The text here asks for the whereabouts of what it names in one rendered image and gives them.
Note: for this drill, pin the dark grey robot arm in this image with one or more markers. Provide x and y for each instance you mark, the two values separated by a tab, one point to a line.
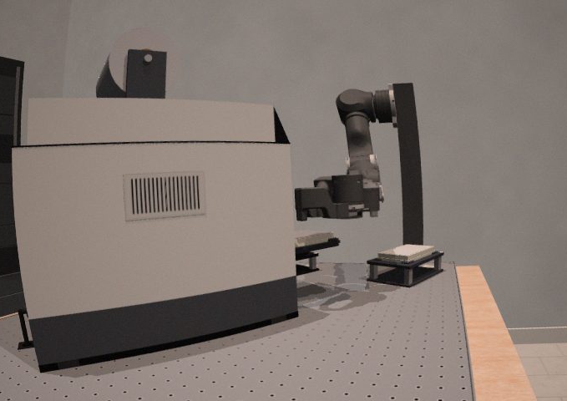
356	108

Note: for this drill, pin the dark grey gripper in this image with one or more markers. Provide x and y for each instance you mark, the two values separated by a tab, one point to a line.
344	199

